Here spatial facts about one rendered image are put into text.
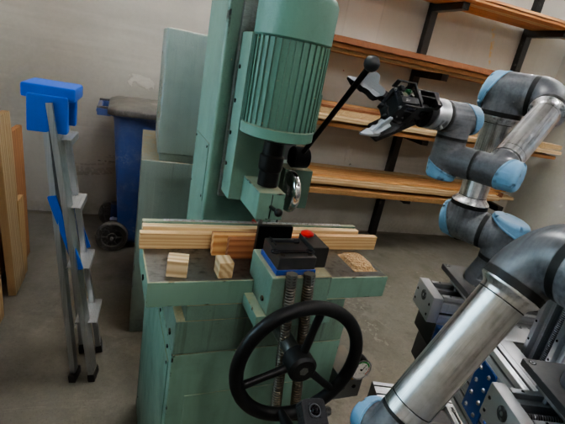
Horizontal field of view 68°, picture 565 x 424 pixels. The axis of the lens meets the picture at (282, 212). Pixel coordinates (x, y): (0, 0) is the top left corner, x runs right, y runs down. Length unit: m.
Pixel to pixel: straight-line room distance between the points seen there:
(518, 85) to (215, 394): 1.17
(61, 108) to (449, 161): 1.19
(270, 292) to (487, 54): 3.71
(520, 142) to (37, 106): 1.40
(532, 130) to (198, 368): 0.99
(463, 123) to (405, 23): 2.77
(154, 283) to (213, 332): 0.19
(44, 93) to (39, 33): 1.77
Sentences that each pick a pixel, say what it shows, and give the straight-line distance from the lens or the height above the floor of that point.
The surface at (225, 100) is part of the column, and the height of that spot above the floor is 1.24.
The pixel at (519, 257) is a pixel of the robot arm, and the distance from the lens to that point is 0.71.
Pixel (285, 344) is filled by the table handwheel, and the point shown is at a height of 0.82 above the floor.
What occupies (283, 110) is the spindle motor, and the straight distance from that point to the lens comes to 0.94.
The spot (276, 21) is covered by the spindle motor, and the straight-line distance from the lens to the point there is 0.94.
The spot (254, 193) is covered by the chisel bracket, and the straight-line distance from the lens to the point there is 1.04.
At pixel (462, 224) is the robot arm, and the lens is 1.47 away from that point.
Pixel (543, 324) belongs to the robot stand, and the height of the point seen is 0.82.
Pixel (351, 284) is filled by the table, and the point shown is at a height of 0.88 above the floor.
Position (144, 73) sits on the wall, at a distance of 3.29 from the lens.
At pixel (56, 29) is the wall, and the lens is 3.32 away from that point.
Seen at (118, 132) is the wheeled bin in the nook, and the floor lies 0.80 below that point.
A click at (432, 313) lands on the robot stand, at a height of 0.72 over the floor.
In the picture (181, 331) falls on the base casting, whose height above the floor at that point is 0.77.
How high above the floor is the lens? 1.37
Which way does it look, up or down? 19 degrees down
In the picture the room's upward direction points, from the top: 11 degrees clockwise
